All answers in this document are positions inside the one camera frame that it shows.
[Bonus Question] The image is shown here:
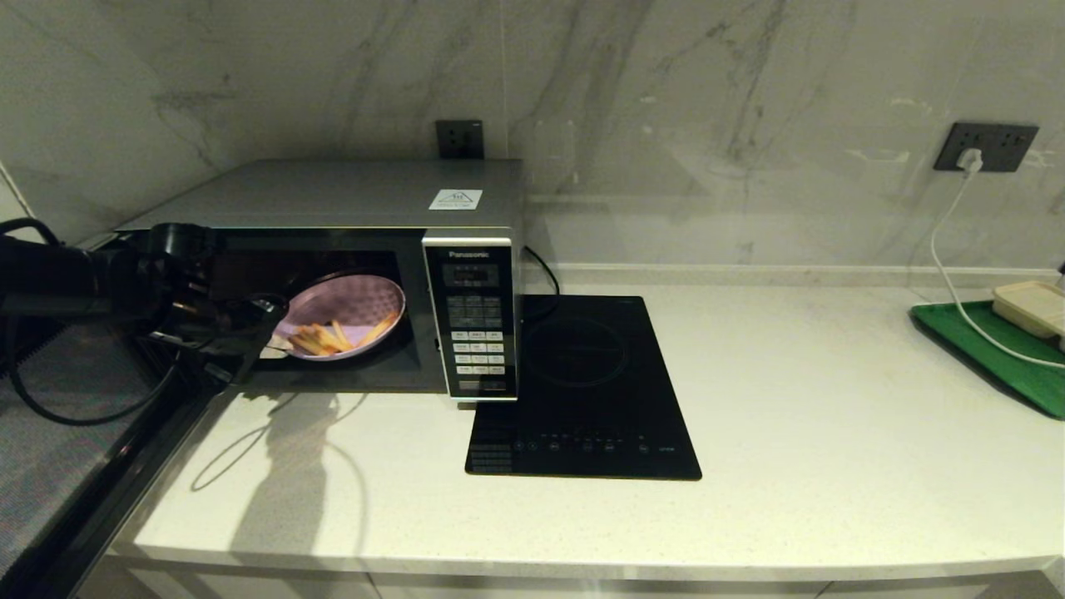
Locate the small black wall socket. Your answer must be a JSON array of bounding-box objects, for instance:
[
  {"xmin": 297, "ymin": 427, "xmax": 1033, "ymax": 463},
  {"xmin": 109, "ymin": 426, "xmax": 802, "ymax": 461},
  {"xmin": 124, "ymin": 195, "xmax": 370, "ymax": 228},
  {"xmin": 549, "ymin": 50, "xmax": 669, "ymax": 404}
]
[{"xmin": 435, "ymin": 120, "xmax": 485, "ymax": 161}]

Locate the purple plate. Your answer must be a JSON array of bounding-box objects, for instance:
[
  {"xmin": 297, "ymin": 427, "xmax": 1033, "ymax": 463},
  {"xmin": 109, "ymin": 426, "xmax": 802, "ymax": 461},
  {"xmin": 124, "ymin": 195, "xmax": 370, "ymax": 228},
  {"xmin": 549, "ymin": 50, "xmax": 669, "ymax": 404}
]
[{"xmin": 270, "ymin": 273, "xmax": 407, "ymax": 363}]

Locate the wide black wall socket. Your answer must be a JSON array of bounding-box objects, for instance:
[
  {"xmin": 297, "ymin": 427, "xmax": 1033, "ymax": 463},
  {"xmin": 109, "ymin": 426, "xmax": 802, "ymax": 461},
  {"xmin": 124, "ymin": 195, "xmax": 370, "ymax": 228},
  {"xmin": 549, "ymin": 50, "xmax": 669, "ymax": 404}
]
[{"xmin": 934, "ymin": 121, "xmax": 1041, "ymax": 174}]

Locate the black power cord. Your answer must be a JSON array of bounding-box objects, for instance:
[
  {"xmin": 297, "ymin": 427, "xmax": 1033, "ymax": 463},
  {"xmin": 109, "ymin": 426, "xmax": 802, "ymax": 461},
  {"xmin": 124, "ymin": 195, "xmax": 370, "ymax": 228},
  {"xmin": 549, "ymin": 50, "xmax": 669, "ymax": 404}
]
[{"xmin": 521, "ymin": 245, "xmax": 562, "ymax": 321}]

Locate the black induction cooktop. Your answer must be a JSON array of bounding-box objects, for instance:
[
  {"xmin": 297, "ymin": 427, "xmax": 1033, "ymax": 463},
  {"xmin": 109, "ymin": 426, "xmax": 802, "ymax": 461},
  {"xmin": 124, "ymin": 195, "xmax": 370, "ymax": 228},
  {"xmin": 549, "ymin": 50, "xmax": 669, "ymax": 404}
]
[{"xmin": 464, "ymin": 295, "xmax": 703, "ymax": 482}]

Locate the silver Panasonic microwave oven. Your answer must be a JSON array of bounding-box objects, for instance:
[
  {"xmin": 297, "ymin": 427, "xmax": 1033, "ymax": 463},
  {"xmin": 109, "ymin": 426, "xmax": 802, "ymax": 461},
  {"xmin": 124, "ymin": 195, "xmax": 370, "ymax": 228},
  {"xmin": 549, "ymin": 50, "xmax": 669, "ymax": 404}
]
[{"xmin": 116, "ymin": 158, "xmax": 525, "ymax": 404}]

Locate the green tray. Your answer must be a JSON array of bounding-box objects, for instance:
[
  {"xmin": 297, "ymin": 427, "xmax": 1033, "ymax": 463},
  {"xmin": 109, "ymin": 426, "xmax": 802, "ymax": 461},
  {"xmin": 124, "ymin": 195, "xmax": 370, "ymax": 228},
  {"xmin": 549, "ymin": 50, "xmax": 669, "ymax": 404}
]
[{"xmin": 909, "ymin": 299, "xmax": 1065, "ymax": 419}]

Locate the beige cabinet door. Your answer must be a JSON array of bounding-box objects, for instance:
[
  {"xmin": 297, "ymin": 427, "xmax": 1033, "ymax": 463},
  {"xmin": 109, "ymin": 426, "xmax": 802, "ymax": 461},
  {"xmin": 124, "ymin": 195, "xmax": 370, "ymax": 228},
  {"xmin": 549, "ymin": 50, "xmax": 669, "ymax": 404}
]
[
  {"xmin": 370, "ymin": 574, "xmax": 820, "ymax": 599},
  {"xmin": 820, "ymin": 572, "xmax": 1065, "ymax": 599},
  {"xmin": 100, "ymin": 557, "xmax": 371, "ymax": 599}
]

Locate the white power cable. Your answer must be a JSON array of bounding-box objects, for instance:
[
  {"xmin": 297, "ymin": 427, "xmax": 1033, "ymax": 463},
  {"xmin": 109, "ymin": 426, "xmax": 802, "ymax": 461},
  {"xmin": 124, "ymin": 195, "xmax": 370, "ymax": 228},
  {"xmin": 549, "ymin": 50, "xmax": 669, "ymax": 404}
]
[{"xmin": 929, "ymin": 166, "xmax": 1065, "ymax": 369}]

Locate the beige lidded container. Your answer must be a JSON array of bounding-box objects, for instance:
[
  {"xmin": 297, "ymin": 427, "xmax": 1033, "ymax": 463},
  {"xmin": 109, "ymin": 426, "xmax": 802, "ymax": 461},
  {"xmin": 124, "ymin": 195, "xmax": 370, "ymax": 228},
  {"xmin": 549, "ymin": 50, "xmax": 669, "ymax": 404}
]
[{"xmin": 993, "ymin": 280, "xmax": 1065, "ymax": 339}]

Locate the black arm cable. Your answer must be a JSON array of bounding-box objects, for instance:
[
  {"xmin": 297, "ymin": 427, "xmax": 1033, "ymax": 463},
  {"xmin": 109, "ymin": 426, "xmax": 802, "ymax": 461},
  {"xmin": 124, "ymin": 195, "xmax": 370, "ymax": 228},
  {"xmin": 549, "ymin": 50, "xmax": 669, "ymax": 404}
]
[{"xmin": 4, "ymin": 218, "xmax": 288, "ymax": 428}]

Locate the black glass microwave door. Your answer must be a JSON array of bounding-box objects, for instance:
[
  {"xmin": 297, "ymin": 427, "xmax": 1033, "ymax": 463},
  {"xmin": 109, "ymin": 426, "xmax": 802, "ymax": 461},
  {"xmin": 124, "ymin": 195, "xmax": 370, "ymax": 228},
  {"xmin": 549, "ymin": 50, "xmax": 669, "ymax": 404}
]
[{"xmin": 0, "ymin": 233, "xmax": 242, "ymax": 599}]

